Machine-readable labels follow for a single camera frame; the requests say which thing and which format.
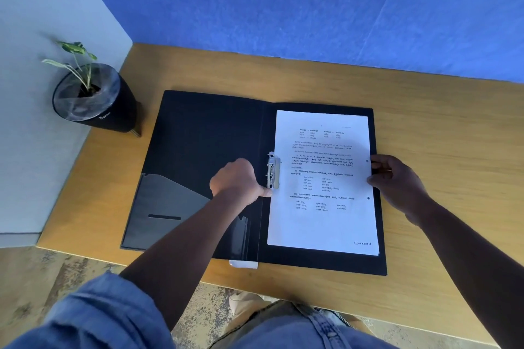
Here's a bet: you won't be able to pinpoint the person's left hand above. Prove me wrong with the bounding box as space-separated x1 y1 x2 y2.
209 158 273 209

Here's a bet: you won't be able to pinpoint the person's right hand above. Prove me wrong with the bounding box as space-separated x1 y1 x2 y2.
366 154 434 227

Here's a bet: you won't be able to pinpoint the black plant pot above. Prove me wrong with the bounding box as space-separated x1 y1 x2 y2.
52 63 142 138

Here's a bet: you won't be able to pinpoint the person's right forearm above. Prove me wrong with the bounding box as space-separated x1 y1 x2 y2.
405 193 524 349

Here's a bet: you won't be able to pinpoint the person's left forearm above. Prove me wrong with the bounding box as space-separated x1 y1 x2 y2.
119 191 263 331

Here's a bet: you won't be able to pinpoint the black open file folder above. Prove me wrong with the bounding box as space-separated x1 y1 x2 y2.
120 90 388 276

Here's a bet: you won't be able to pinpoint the silver metal folder clip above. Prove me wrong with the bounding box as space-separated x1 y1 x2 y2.
266 152 282 190

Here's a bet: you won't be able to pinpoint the small green leafy plant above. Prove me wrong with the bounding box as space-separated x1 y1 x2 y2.
41 41 99 96

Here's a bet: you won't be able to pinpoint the white printed paper sheets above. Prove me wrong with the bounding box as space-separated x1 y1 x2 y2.
267 110 380 257

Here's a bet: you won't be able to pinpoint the blue denim shirt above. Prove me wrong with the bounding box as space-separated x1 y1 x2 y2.
0 271 398 349

